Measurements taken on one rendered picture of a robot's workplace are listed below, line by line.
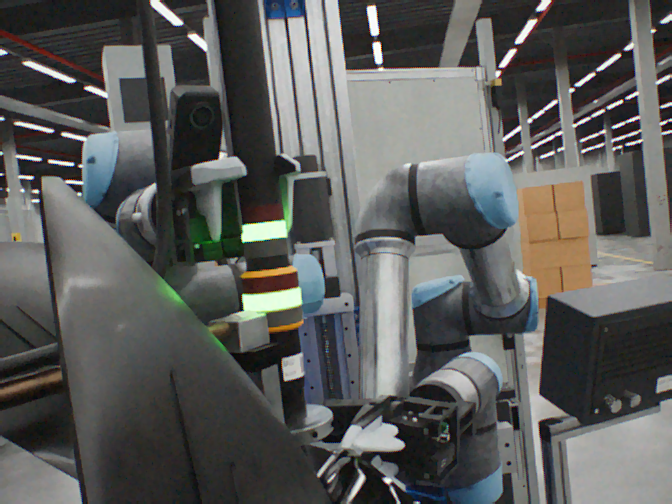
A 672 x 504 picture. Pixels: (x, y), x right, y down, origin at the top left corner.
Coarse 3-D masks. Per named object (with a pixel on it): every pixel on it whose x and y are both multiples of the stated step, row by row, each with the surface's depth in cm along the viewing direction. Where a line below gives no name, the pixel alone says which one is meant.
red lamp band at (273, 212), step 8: (240, 208) 47; (248, 208) 46; (256, 208) 46; (264, 208) 46; (272, 208) 46; (280, 208) 47; (248, 216) 46; (256, 216) 46; (264, 216) 46; (272, 216) 46; (280, 216) 47
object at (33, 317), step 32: (0, 256) 45; (32, 256) 48; (0, 288) 42; (32, 288) 44; (0, 320) 40; (32, 320) 41; (0, 352) 38; (0, 416) 35; (32, 416) 36; (64, 416) 37; (32, 448) 35; (64, 448) 36
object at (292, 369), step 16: (272, 336) 46; (288, 336) 47; (288, 352) 47; (288, 368) 47; (288, 384) 47; (304, 384) 48; (288, 400) 47; (304, 400) 48; (288, 416) 47; (304, 416) 48; (304, 448) 48
